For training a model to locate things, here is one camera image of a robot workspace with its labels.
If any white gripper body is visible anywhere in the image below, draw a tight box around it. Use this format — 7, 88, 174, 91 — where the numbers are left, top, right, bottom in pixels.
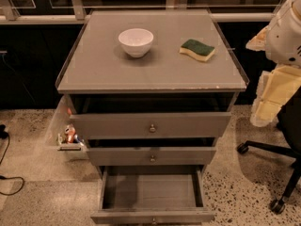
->
265, 0, 301, 66

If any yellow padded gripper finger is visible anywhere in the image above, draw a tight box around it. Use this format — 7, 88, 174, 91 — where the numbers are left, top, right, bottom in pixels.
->
246, 26, 268, 52
250, 65, 301, 127

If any grey bottom drawer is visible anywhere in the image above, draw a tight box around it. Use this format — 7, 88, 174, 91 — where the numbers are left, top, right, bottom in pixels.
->
91, 166, 214, 226

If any grey drawer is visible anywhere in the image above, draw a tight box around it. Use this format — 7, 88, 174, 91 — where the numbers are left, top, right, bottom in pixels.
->
87, 138, 216, 166
91, 166, 214, 226
70, 112, 231, 139

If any grey three-drawer cabinet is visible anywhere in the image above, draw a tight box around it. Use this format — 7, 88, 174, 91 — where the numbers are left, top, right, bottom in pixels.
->
55, 8, 250, 174

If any grey top drawer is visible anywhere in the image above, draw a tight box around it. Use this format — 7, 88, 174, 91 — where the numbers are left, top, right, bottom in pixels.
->
70, 112, 231, 139

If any grey middle drawer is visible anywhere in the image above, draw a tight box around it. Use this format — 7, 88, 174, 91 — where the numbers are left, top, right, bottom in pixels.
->
87, 138, 216, 166

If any black office chair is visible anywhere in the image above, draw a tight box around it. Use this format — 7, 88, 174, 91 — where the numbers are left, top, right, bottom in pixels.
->
236, 89, 301, 214

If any green and yellow sponge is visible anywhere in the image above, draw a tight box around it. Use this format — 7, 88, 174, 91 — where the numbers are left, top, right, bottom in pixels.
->
179, 39, 215, 62

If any white ceramic bowl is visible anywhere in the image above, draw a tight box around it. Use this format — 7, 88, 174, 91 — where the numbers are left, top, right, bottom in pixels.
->
119, 28, 154, 57

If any metal window railing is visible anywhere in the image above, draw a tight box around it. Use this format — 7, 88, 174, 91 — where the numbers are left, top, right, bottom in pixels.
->
0, 0, 286, 24

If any black floor cable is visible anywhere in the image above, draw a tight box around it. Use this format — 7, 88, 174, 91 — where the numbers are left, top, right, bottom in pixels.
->
0, 124, 25, 197

